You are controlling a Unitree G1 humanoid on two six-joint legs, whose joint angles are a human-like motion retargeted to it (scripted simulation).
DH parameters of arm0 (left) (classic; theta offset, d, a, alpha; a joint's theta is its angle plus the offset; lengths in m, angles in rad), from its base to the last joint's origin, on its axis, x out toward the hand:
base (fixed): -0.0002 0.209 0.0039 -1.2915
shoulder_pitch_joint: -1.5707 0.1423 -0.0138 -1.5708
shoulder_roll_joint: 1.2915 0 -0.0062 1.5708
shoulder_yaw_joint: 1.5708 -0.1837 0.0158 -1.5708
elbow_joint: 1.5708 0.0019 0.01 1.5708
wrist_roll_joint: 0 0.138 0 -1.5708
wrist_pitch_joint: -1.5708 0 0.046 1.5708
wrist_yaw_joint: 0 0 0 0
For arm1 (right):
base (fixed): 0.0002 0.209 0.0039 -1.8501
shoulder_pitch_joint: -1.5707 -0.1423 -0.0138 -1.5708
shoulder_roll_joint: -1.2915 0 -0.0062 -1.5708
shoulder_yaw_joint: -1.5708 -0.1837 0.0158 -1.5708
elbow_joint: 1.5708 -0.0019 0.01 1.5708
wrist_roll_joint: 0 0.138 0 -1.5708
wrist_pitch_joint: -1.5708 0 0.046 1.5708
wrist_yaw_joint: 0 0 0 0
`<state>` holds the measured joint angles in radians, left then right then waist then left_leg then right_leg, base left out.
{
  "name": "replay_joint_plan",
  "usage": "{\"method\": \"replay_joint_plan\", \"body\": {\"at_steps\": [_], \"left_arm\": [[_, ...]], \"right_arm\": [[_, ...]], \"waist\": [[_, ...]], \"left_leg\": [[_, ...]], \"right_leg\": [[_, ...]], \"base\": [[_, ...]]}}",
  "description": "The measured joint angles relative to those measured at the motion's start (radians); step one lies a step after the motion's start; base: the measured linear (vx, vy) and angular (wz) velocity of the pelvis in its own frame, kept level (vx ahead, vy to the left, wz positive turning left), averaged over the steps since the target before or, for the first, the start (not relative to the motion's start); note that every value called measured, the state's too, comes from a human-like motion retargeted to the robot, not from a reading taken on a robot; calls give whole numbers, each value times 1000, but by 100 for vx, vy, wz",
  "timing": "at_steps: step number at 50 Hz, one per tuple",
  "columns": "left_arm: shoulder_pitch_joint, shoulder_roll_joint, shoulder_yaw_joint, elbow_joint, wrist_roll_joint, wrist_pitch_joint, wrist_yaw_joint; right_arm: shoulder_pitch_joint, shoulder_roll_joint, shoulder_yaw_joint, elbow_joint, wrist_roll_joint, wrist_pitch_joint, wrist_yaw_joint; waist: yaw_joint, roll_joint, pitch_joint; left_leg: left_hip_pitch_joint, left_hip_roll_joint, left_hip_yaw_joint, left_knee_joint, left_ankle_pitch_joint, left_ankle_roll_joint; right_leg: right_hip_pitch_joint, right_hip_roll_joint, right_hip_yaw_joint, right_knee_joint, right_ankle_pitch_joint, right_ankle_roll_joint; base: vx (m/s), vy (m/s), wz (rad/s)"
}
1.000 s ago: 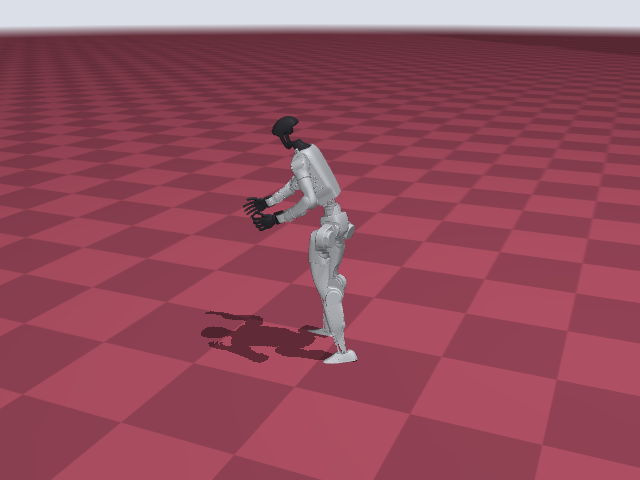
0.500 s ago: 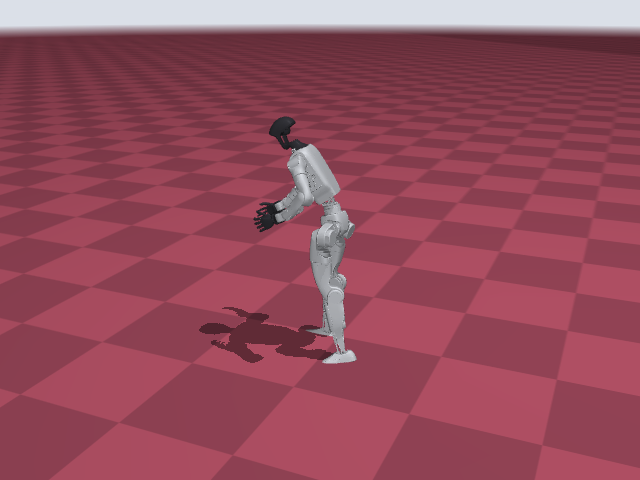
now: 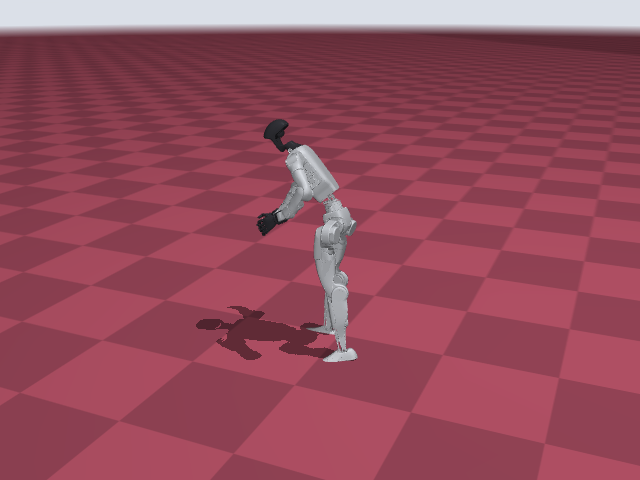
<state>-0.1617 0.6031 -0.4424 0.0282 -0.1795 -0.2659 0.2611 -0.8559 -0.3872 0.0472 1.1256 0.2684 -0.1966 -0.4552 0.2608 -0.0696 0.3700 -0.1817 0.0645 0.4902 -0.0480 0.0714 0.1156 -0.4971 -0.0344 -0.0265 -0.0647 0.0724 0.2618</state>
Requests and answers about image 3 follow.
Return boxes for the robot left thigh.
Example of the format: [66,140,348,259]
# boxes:
[314,220,349,299]

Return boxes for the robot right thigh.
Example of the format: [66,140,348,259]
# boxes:
[329,218,357,286]

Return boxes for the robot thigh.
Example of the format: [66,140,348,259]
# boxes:
[314,220,349,299]
[329,218,357,286]

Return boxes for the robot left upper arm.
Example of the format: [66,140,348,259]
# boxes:
[285,152,314,201]

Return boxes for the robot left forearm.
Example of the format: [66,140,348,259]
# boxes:
[276,187,304,222]

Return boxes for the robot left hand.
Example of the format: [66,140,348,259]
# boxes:
[257,210,288,236]

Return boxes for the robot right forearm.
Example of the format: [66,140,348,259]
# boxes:
[273,188,294,215]

